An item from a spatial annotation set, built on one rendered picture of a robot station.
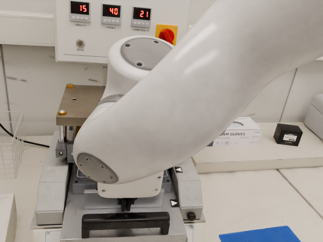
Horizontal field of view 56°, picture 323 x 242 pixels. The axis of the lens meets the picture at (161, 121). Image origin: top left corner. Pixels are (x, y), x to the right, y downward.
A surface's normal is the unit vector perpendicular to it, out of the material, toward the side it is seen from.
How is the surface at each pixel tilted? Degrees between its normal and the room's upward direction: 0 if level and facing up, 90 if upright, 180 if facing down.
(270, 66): 120
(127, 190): 109
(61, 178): 0
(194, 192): 41
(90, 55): 90
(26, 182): 0
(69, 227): 0
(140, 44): 19
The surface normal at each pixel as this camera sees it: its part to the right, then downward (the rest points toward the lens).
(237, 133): 0.21, 0.41
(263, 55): -0.20, 0.71
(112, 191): 0.07, 0.72
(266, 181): 0.11, -0.89
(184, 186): 0.18, -0.37
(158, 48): 0.18, -0.69
